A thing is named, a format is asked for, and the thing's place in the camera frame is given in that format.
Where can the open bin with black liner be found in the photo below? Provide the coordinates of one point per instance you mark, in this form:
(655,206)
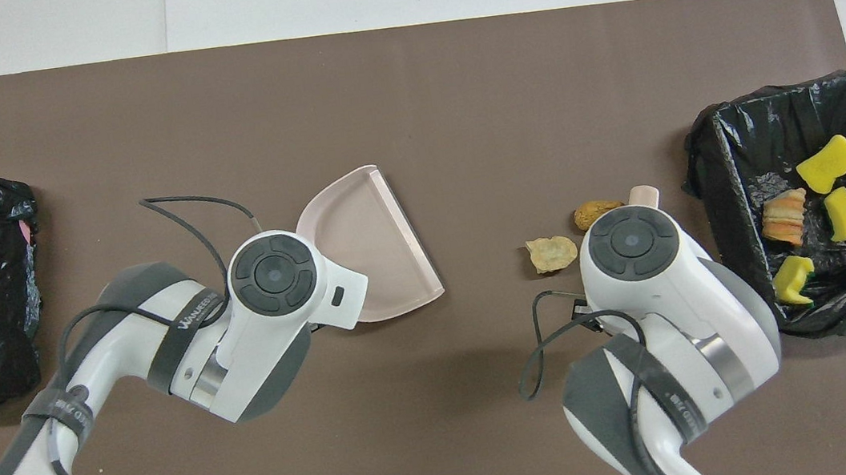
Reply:
(735,151)

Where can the pink plastic dustpan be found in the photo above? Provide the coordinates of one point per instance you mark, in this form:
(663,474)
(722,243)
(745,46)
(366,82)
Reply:
(375,243)

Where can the green and yellow sponge piece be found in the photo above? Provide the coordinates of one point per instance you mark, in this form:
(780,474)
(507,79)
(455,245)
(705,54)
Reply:
(791,279)

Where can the pink hand brush black bristles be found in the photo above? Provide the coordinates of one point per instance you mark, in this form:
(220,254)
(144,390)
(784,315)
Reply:
(644,195)

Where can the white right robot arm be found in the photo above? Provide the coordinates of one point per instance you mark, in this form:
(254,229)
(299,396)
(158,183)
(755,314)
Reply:
(673,303)

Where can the pale cracker piece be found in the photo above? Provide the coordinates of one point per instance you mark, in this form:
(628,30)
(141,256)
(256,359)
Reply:
(552,254)

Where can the large yellow sponge piece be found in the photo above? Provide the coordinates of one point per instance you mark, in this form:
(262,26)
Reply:
(826,165)

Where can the brown paper table mat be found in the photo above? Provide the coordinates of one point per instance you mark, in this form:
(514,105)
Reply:
(403,78)

